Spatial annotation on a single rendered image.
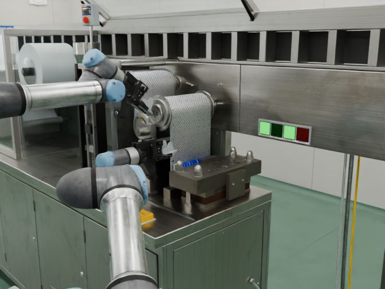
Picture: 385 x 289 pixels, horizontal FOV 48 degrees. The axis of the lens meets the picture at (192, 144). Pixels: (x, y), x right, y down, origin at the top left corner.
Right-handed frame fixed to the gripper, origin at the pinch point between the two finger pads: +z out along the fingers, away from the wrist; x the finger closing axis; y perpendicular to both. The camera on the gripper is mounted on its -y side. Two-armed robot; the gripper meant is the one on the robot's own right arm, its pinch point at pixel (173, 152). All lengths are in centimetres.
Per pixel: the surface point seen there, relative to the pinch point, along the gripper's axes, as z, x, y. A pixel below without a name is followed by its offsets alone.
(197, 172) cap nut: -3.2, -17.5, -4.1
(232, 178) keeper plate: 11.9, -21.9, -8.8
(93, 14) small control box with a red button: 0, 57, 57
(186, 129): 7.2, -0.3, 8.7
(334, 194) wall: 263, 59, -102
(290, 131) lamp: 29.7, -36.6, 10.1
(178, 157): 2.5, -0.2, -2.6
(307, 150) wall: 263, 92, -63
